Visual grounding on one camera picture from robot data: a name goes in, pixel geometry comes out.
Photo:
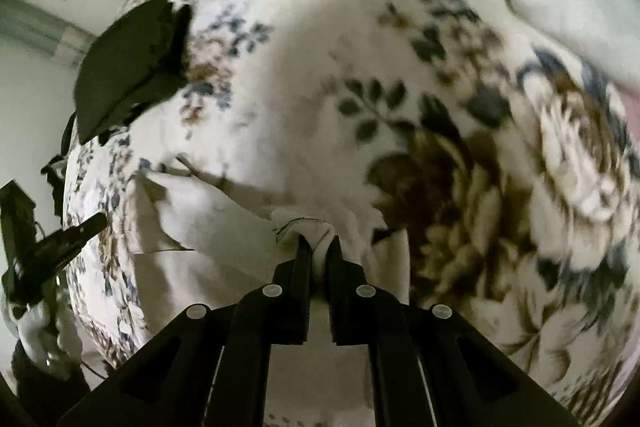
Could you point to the dark cloth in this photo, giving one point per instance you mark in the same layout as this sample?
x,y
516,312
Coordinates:
x,y
57,167

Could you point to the cream white small garment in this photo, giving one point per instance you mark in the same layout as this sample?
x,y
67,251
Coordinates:
x,y
210,217

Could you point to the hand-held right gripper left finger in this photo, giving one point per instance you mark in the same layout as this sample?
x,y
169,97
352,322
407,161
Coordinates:
x,y
300,274

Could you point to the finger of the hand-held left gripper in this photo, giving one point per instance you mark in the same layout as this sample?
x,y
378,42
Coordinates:
x,y
75,234

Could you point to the black folded cloth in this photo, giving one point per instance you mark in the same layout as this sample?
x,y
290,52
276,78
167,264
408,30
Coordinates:
x,y
130,67

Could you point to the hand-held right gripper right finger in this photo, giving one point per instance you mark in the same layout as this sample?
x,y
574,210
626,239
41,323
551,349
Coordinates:
x,y
338,277

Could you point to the white fluffy cloth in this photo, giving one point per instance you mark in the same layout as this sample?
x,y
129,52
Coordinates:
x,y
565,7

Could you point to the floral printed blanket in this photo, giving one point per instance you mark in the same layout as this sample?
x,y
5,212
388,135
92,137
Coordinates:
x,y
300,82

